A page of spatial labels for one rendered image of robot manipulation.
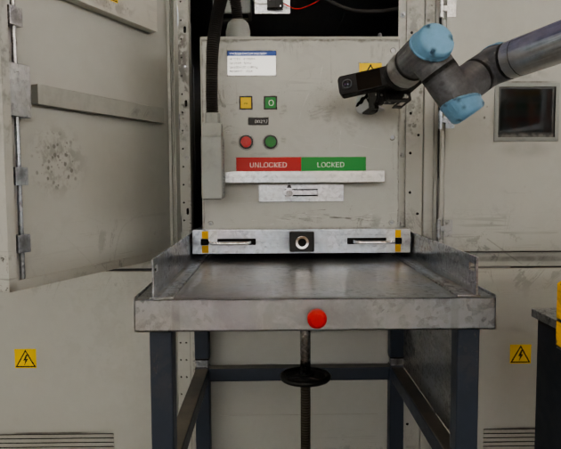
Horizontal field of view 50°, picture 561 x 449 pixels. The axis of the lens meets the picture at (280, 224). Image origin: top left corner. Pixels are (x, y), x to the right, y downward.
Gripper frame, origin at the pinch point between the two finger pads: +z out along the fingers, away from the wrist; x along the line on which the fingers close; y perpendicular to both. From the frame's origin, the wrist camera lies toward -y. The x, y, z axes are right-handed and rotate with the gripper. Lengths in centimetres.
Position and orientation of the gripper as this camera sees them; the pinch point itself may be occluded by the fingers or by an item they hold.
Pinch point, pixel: (356, 107)
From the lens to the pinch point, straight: 151.1
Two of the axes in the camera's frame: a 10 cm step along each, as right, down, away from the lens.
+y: 9.6, -0.3, 2.7
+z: -2.6, 1.9, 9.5
